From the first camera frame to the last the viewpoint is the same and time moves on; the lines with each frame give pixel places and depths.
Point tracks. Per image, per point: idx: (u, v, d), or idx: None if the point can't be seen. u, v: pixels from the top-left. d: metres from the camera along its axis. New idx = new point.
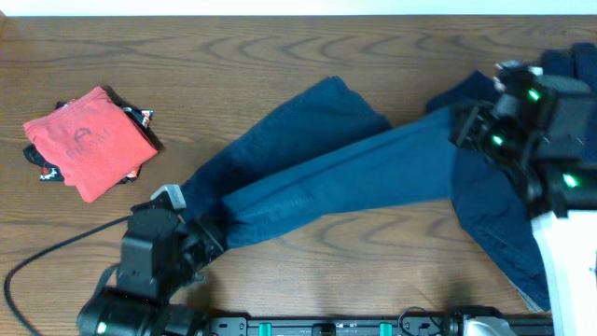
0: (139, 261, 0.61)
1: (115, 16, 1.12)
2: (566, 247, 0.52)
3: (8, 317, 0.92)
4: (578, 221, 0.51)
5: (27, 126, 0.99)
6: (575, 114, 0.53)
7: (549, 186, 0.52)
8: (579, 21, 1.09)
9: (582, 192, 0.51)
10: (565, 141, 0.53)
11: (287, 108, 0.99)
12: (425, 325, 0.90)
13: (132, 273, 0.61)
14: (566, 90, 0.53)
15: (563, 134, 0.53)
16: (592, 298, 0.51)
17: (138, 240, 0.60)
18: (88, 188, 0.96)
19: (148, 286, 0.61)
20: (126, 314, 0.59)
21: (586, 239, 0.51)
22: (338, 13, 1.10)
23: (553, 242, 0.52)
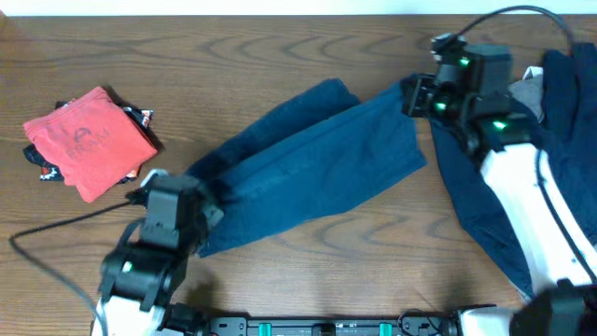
0: (164, 213, 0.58)
1: (115, 16, 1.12)
2: (509, 179, 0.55)
3: (8, 317, 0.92)
4: (517, 154, 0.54)
5: (27, 126, 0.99)
6: (500, 71, 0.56)
7: (486, 140, 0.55)
8: (579, 21, 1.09)
9: (515, 139, 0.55)
10: (496, 96, 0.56)
11: (285, 107, 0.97)
12: (425, 325, 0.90)
13: (158, 226, 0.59)
14: (491, 53, 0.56)
15: (492, 90, 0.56)
16: (547, 216, 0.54)
17: (165, 193, 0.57)
18: (89, 188, 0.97)
19: (172, 240, 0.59)
20: (149, 262, 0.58)
21: (522, 165, 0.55)
22: (339, 12, 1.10)
23: (501, 178, 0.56)
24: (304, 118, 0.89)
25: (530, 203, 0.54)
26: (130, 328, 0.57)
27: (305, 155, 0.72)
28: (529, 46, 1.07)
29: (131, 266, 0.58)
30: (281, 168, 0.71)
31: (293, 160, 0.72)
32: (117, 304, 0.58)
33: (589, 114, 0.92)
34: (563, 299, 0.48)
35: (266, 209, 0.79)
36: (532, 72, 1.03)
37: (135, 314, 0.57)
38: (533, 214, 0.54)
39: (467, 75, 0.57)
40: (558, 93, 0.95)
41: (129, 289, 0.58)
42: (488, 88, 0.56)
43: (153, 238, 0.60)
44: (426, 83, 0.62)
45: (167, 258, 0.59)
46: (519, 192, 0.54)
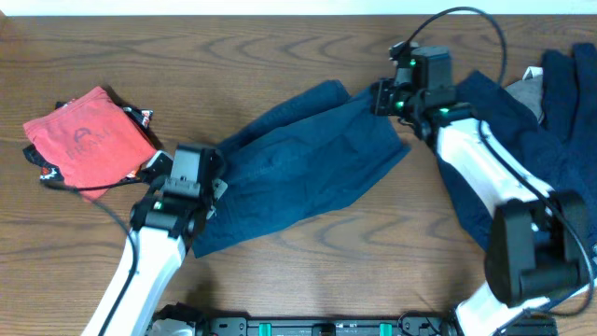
0: (188, 166, 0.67)
1: (115, 16, 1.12)
2: (458, 147, 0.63)
3: (8, 317, 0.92)
4: (460, 125, 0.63)
5: (27, 126, 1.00)
6: (443, 67, 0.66)
7: (435, 124, 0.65)
8: (580, 21, 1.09)
9: (460, 122, 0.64)
10: (441, 90, 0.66)
11: (284, 108, 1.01)
12: (425, 325, 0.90)
13: (181, 179, 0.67)
14: (434, 53, 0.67)
15: (438, 85, 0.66)
16: (497, 170, 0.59)
17: (190, 150, 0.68)
18: (88, 188, 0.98)
19: (193, 189, 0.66)
20: (174, 206, 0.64)
21: (466, 133, 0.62)
22: (338, 12, 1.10)
23: (451, 150, 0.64)
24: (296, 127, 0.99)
25: (475, 154, 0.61)
26: (160, 252, 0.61)
27: (284, 145, 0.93)
28: (529, 46, 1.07)
29: (159, 205, 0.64)
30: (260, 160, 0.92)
31: (273, 151, 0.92)
32: (147, 233, 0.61)
33: (590, 113, 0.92)
34: (515, 215, 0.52)
35: (256, 202, 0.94)
36: (532, 72, 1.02)
37: (166, 241, 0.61)
38: (487, 169, 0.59)
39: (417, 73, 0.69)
40: (558, 94, 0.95)
41: (157, 225, 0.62)
42: (435, 82, 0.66)
43: (175, 190, 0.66)
44: (388, 86, 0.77)
45: (189, 205, 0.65)
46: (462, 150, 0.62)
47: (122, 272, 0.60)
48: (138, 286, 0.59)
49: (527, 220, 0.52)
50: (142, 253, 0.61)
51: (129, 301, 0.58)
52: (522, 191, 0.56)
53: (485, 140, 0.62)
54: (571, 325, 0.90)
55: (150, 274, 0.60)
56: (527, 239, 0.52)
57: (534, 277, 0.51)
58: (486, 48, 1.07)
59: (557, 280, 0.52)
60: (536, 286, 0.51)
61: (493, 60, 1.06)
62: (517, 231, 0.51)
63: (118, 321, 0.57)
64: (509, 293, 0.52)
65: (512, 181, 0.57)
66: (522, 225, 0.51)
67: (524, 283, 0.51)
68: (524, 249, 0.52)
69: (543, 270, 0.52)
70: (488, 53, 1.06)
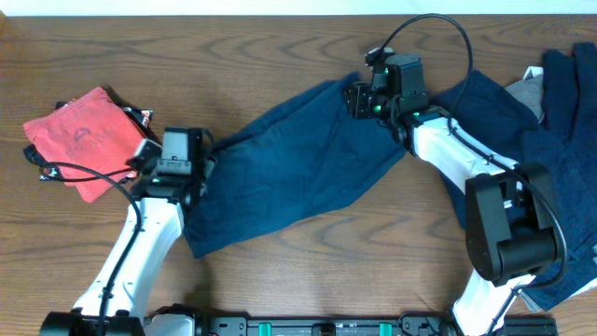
0: (178, 146, 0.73)
1: (116, 16, 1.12)
2: (429, 144, 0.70)
3: (7, 317, 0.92)
4: (430, 123, 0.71)
5: (26, 126, 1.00)
6: (414, 76, 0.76)
7: (409, 126, 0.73)
8: (580, 21, 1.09)
9: (432, 122, 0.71)
10: (413, 95, 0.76)
11: (284, 109, 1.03)
12: (424, 324, 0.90)
13: (173, 160, 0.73)
14: (406, 62, 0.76)
15: (410, 90, 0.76)
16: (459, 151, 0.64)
17: (177, 131, 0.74)
18: (89, 188, 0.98)
19: (186, 167, 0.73)
20: (170, 181, 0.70)
21: (434, 128, 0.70)
22: (338, 13, 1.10)
23: (425, 148, 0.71)
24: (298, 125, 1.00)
25: (445, 143, 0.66)
26: (161, 210, 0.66)
27: (280, 143, 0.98)
28: (529, 46, 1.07)
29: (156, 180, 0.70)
30: (259, 158, 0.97)
31: (271, 150, 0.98)
32: (149, 201, 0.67)
33: (590, 113, 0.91)
34: (485, 187, 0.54)
35: (255, 201, 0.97)
36: (533, 72, 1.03)
37: (166, 204, 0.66)
38: (451, 153, 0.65)
39: (392, 81, 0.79)
40: (558, 94, 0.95)
41: (156, 195, 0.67)
42: (408, 89, 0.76)
43: (169, 170, 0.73)
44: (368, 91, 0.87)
45: (184, 180, 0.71)
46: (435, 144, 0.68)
47: (126, 231, 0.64)
48: (143, 240, 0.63)
49: (498, 192, 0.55)
50: (145, 214, 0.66)
51: (134, 253, 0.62)
52: (490, 168, 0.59)
53: (454, 132, 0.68)
54: (571, 326, 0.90)
55: (156, 230, 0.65)
56: (500, 211, 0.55)
57: (511, 249, 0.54)
58: (486, 48, 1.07)
59: (534, 251, 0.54)
60: (516, 259, 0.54)
61: (493, 60, 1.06)
62: (490, 203, 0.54)
63: (127, 272, 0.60)
64: (491, 268, 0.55)
65: (479, 160, 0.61)
66: (493, 197, 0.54)
67: (503, 253, 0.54)
68: (499, 221, 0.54)
69: (521, 242, 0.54)
70: (488, 53, 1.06)
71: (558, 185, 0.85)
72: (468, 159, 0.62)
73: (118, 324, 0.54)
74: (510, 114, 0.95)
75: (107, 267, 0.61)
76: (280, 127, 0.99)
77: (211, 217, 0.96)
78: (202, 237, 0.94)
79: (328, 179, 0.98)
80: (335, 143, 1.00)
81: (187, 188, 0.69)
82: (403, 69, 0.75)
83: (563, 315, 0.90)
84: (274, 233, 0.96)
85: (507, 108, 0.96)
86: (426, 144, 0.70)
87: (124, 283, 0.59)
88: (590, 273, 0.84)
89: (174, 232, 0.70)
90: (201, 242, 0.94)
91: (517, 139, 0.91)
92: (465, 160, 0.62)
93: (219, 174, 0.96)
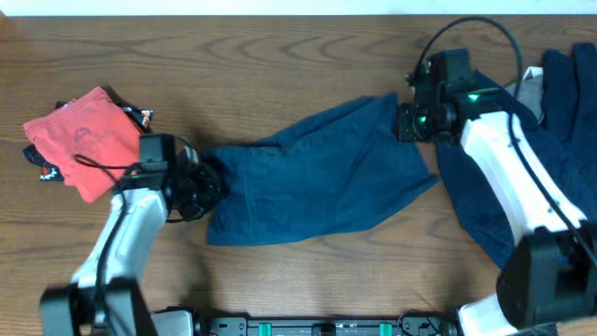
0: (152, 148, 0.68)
1: (115, 16, 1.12)
2: (482, 132, 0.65)
3: (7, 317, 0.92)
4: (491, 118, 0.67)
5: (27, 126, 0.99)
6: (461, 62, 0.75)
7: (463, 110, 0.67)
8: (580, 22, 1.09)
9: (493, 118, 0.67)
10: (462, 82, 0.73)
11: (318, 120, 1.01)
12: (425, 325, 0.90)
13: (149, 161, 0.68)
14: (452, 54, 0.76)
15: (458, 77, 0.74)
16: (519, 170, 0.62)
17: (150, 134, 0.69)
18: (89, 188, 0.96)
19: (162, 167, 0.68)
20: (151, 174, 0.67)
21: (492, 123, 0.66)
22: (339, 13, 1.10)
23: (474, 140, 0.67)
24: (327, 133, 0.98)
25: (506, 160, 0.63)
26: (143, 189, 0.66)
27: (309, 155, 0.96)
28: (529, 46, 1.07)
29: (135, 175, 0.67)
30: (284, 167, 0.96)
31: (299, 160, 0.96)
32: (133, 191, 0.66)
33: (590, 113, 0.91)
34: (541, 249, 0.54)
35: (275, 208, 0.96)
36: (532, 72, 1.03)
37: (145, 191, 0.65)
38: (507, 167, 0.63)
39: (437, 74, 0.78)
40: (557, 94, 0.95)
41: (138, 187, 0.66)
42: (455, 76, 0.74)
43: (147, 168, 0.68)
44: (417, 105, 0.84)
45: (159, 177, 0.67)
46: (495, 152, 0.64)
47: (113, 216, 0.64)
48: (131, 217, 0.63)
49: (553, 256, 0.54)
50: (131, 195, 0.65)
51: (124, 229, 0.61)
52: (552, 216, 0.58)
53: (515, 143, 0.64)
54: (571, 325, 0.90)
55: (143, 209, 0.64)
56: (550, 272, 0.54)
57: (548, 307, 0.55)
58: (486, 49, 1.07)
59: (570, 306, 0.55)
60: (548, 314, 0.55)
61: (493, 60, 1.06)
62: (544, 262, 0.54)
63: (117, 246, 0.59)
64: (522, 318, 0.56)
65: (540, 199, 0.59)
66: (547, 260, 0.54)
67: (539, 310, 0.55)
68: (548, 276, 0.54)
69: (560, 298, 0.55)
70: (488, 53, 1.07)
71: (559, 184, 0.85)
72: (529, 195, 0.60)
73: (118, 286, 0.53)
74: None
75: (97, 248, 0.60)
76: (311, 138, 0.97)
77: (229, 215, 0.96)
78: (220, 230, 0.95)
79: (354, 198, 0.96)
80: (367, 160, 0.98)
81: (165, 183, 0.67)
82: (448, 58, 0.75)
83: None
84: None
85: None
86: (478, 136, 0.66)
87: (115, 255, 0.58)
88: None
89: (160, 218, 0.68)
90: (216, 235, 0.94)
91: None
92: (524, 193, 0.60)
93: (243, 173, 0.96)
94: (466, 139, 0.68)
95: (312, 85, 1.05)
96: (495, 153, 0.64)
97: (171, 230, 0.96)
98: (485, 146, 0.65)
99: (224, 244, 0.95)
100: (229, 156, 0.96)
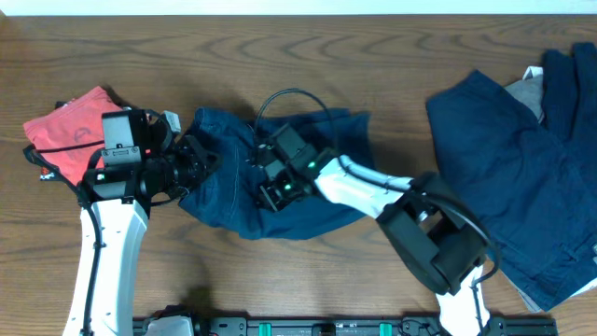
0: (121, 132, 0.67)
1: (115, 16, 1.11)
2: (331, 188, 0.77)
3: (8, 317, 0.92)
4: (326, 177, 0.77)
5: (27, 126, 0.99)
6: (290, 137, 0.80)
7: (311, 179, 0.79)
8: (581, 21, 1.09)
9: (326, 167, 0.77)
10: (300, 151, 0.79)
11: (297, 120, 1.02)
12: (425, 324, 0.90)
13: (118, 147, 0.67)
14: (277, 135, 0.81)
15: (296, 150, 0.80)
16: (361, 192, 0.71)
17: (115, 118, 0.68)
18: None
19: (133, 154, 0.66)
20: (118, 172, 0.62)
21: (331, 179, 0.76)
22: (339, 12, 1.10)
23: (331, 192, 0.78)
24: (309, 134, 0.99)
25: (352, 188, 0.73)
26: (119, 217, 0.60)
27: None
28: (529, 46, 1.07)
29: (102, 176, 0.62)
30: None
31: None
32: (104, 203, 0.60)
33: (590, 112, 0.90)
34: (394, 222, 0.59)
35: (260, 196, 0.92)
36: (532, 72, 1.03)
37: (121, 206, 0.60)
38: (357, 195, 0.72)
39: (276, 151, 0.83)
40: (557, 94, 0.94)
41: (108, 197, 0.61)
42: (292, 147, 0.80)
43: (116, 160, 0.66)
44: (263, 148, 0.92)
45: (134, 167, 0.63)
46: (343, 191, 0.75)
47: (88, 250, 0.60)
48: (109, 257, 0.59)
49: (405, 219, 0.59)
50: (103, 225, 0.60)
51: (104, 275, 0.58)
52: (390, 194, 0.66)
53: (350, 171, 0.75)
54: (571, 325, 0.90)
55: (118, 245, 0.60)
56: (417, 234, 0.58)
57: (443, 260, 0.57)
58: (486, 48, 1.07)
59: (463, 248, 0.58)
60: (451, 267, 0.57)
61: (493, 59, 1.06)
62: (404, 231, 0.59)
63: (101, 302, 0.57)
64: (438, 282, 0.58)
65: (380, 191, 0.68)
66: (404, 228, 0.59)
67: (439, 267, 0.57)
68: (418, 237, 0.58)
69: (447, 249, 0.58)
70: (488, 53, 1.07)
71: (558, 186, 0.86)
72: (371, 193, 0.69)
73: None
74: (509, 113, 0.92)
75: (77, 301, 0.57)
76: None
77: (214, 188, 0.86)
78: (201, 202, 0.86)
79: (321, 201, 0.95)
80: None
81: (140, 177, 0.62)
82: (278, 138, 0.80)
83: (564, 315, 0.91)
84: None
85: (506, 107, 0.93)
86: (333, 189, 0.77)
87: (101, 315, 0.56)
88: (590, 272, 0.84)
89: (143, 233, 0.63)
90: (196, 208, 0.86)
91: (516, 138, 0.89)
92: (367, 196, 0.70)
93: (236, 148, 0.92)
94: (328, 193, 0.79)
95: (312, 85, 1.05)
96: (348, 193, 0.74)
97: (171, 230, 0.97)
98: (338, 191, 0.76)
99: (224, 244, 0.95)
100: (229, 129, 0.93)
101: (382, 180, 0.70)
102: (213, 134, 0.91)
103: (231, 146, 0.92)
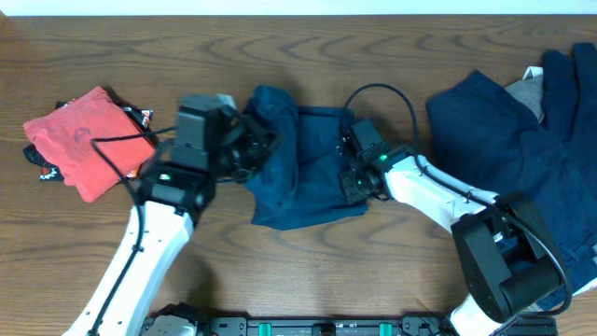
0: (195, 135, 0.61)
1: (115, 16, 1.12)
2: (401, 183, 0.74)
3: (7, 318, 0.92)
4: (396, 173, 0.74)
5: (27, 126, 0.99)
6: (367, 132, 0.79)
7: (380, 172, 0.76)
8: (580, 21, 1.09)
9: (400, 162, 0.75)
10: (374, 147, 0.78)
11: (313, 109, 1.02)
12: (424, 325, 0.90)
13: (187, 146, 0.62)
14: (355, 127, 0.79)
15: (369, 144, 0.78)
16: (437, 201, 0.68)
17: (190, 114, 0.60)
18: (88, 187, 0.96)
19: (201, 161, 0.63)
20: (182, 178, 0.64)
21: (403, 180, 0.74)
22: (338, 13, 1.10)
23: (399, 186, 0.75)
24: (322, 126, 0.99)
25: (421, 187, 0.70)
26: (164, 230, 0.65)
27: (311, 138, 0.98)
28: (529, 46, 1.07)
29: (166, 177, 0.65)
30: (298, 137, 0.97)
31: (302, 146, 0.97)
32: (153, 204, 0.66)
33: (590, 111, 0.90)
34: (472, 232, 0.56)
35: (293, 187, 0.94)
36: (532, 72, 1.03)
37: (172, 217, 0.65)
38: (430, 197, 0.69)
39: (351, 142, 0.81)
40: (557, 94, 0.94)
41: (159, 198, 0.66)
42: (367, 144, 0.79)
43: (183, 159, 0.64)
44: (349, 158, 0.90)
45: (198, 176, 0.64)
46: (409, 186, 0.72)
47: (125, 247, 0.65)
48: (141, 262, 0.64)
49: (484, 233, 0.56)
50: (146, 229, 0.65)
51: (131, 279, 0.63)
52: (470, 205, 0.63)
53: (424, 171, 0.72)
54: (570, 325, 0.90)
55: (152, 256, 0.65)
56: (492, 252, 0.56)
57: (515, 288, 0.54)
58: (486, 48, 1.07)
59: (535, 279, 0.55)
60: (520, 298, 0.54)
61: (493, 59, 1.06)
62: (479, 245, 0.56)
63: (117, 305, 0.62)
64: (500, 312, 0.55)
65: (459, 200, 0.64)
66: (482, 241, 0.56)
67: (509, 296, 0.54)
68: (492, 258, 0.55)
69: (520, 279, 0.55)
70: (487, 53, 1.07)
71: (558, 185, 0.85)
72: (447, 199, 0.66)
73: None
74: (509, 114, 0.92)
75: (98, 294, 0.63)
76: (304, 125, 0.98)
77: (278, 169, 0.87)
78: (268, 182, 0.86)
79: (303, 196, 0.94)
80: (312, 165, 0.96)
81: (200, 190, 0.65)
82: (354, 130, 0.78)
83: (563, 315, 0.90)
84: (273, 233, 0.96)
85: (506, 107, 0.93)
86: (401, 185, 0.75)
87: (114, 317, 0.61)
88: (591, 273, 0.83)
89: (178, 247, 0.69)
90: (262, 188, 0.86)
91: (517, 138, 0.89)
92: (445, 204, 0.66)
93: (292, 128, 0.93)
94: (395, 189, 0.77)
95: (312, 85, 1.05)
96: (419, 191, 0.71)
97: None
98: (405, 188, 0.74)
99: (225, 244, 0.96)
100: (285, 109, 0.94)
101: (465, 188, 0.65)
102: (271, 113, 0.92)
103: (287, 126, 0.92)
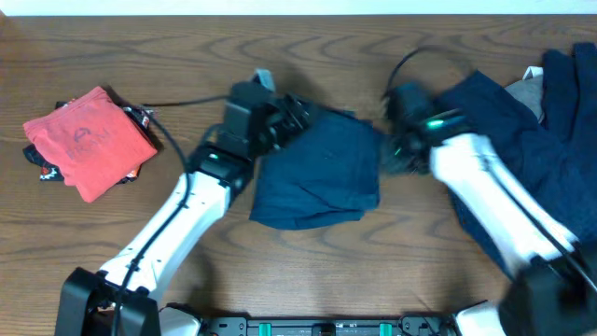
0: (240, 124, 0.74)
1: (115, 16, 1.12)
2: (458, 168, 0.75)
3: (7, 318, 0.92)
4: (457, 147, 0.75)
5: (27, 127, 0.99)
6: (411, 96, 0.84)
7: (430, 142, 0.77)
8: (580, 21, 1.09)
9: (460, 141, 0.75)
10: (419, 112, 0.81)
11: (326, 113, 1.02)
12: (424, 325, 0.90)
13: (230, 133, 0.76)
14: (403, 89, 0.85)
15: (414, 106, 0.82)
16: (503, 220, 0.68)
17: (240, 105, 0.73)
18: (89, 187, 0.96)
19: (242, 146, 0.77)
20: (229, 156, 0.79)
21: (464, 166, 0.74)
22: (339, 12, 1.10)
23: (453, 172, 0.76)
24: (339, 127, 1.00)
25: (488, 189, 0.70)
26: (212, 194, 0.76)
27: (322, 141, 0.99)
28: (529, 46, 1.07)
29: (214, 156, 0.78)
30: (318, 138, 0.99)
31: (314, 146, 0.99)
32: (202, 175, 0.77)
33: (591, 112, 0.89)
34: (535, 277, 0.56)
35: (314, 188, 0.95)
36: (532, 72, 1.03)
37: (216, 186, 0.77)
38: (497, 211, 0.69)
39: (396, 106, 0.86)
40: (557, 94, 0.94)
41: (206, 172, 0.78)
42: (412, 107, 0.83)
43: (228, 144, 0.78)
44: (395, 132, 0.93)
45: (238, 162, 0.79)
46: (469, 174, 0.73)
47: (173, 204, 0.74)
48: (184, 216, 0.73)
49: (549, 281, 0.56)
50: (193, 190, 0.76)
51: (171, 230, 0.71)
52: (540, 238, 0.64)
53: (491, 167, 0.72)
54: None
55: (196, 212, 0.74)
56: (551, 300, 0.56)
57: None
58: (486, 48, 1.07)
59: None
60: None
61: (493, 59, 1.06)
62: (542, 293, 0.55)
63: (157, 247, 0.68)
64: None
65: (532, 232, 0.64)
66: (546, 287, 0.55)
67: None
68: (549, 305, 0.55)
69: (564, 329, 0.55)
70: (488, 53, 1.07)
71: (558, 186, 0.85)
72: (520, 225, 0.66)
73: (137, 304, 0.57)
74: (509, 114, 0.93)
75: (143, 236, 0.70)
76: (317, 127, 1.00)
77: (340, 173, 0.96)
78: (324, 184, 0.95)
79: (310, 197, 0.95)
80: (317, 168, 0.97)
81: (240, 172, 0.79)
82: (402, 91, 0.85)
83: None
84: (274, 233, 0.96)
85: (506, 107, 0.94)
86: (453, 167, 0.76)
87: (152, 259, 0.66)
88: None
89: (210, 216, 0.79)
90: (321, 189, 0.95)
91: (517, 138, 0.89)
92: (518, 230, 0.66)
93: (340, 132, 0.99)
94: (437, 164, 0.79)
95: (312, 86, 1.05)
96: (481, 193, 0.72)
97: None
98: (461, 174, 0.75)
99: (225, 244, 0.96)
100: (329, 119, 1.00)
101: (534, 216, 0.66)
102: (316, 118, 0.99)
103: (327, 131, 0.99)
